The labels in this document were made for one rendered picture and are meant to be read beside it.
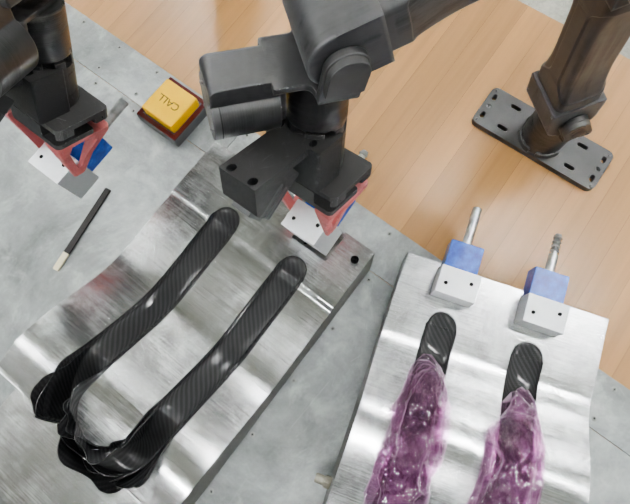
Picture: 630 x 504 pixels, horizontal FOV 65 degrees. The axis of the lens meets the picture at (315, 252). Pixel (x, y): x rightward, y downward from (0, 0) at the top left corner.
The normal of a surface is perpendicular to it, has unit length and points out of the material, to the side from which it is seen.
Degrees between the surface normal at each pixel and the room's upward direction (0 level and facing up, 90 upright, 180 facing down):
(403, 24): 87
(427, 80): 0
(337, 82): 90
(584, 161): 0
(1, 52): 63
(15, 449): 0
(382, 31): 90
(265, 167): 22
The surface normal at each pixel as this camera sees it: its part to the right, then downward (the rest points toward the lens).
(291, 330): -0.08, -0.21
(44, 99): 0.80, 0.57
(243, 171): 0.03, -0.59
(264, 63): 0.13, -0.30
